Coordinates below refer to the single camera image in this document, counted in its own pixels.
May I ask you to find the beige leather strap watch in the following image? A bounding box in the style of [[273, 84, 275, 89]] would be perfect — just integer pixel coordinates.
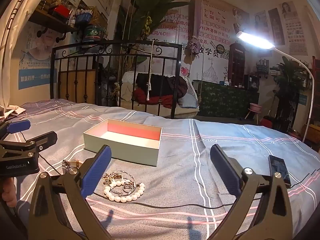
[[62, 159, 83, 174]]

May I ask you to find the white hanging swing chair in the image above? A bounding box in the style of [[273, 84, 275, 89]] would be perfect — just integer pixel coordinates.
[[119, 71, 199, 118]]

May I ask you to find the gold chain jewelry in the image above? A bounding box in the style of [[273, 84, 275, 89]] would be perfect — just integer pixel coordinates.
[[103, 172, 122, 185]]

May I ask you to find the white floor lamp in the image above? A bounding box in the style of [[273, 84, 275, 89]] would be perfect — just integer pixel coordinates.
[[236, 31, 315, 143]]

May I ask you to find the black smartphone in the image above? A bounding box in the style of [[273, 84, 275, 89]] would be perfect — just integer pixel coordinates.
[[268, 155, 291, 189]]

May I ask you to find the white pearl bracelet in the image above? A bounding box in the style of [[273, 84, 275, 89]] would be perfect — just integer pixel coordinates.
[[103, 178, 146, 203]]

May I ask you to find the wooden wall shelf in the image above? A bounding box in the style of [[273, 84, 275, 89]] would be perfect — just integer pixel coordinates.
[[29, 9, 77, 43]]

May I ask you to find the green patterned counter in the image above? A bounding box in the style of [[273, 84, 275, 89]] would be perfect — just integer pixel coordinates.
[[192, 80, 259, 118]]

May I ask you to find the red telephone booth cabinet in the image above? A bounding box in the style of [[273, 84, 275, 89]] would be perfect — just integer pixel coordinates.
[[228, 42, 245, 87]]

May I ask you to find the pink stool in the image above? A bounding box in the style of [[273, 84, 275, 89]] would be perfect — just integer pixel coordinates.
[[245, 103, 262, 125]]

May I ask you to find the person's left hand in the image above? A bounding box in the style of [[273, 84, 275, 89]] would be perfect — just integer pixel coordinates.
[[1, 178, 17, 208]]

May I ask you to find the pale green open box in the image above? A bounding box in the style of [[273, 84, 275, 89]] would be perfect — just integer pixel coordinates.
[[83, 119, 162, 166]]

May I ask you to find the blue face poster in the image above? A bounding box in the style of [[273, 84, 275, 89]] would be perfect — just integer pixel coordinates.
[[18, 22, 58, 90]]

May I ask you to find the large green potted plant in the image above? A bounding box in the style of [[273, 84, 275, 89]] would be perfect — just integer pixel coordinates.
[[114, 0, 189, 75]]

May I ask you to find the black iron bed frame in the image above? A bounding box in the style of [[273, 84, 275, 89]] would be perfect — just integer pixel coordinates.
[[50, 40, 182, 119]]

